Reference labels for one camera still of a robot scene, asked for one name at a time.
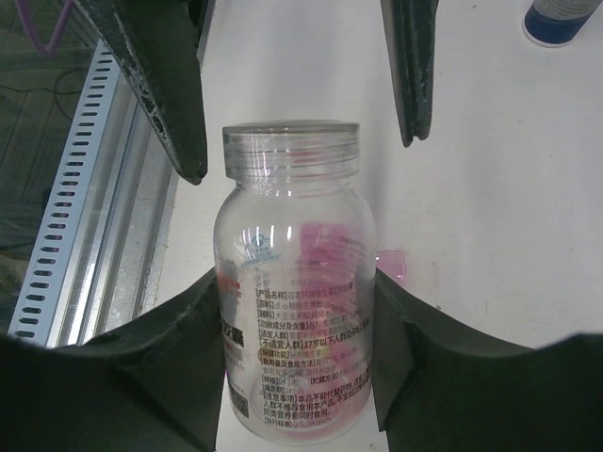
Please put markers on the clear glass pill bottle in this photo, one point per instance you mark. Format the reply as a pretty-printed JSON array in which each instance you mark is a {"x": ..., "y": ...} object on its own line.
[{"x": 295, "y": 259}]

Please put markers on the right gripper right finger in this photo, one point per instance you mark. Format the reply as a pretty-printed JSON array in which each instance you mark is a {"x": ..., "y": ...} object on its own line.
[{"x": 440, "y": 385}]

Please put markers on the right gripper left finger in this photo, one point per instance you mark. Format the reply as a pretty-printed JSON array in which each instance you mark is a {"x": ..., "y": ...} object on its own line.
[{"x": 153, "y": 384}]

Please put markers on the white slotted cable duct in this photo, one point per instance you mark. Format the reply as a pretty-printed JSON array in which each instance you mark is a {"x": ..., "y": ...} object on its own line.
[{"x": 38, "y": 301}]

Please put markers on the pink pill organizer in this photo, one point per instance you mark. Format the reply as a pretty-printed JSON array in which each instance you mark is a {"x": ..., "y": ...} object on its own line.
[{"x": 392, "y": 264}]

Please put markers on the white blue pill bottle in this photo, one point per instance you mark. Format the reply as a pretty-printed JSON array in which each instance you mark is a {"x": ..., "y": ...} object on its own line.
[{"x": 555, "y": 23}]

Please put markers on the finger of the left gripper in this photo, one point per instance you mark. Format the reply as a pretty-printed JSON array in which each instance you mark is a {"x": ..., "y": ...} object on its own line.
[
  {"x": 156, "y": 45},
  {"x": 408, "y": 29}
]

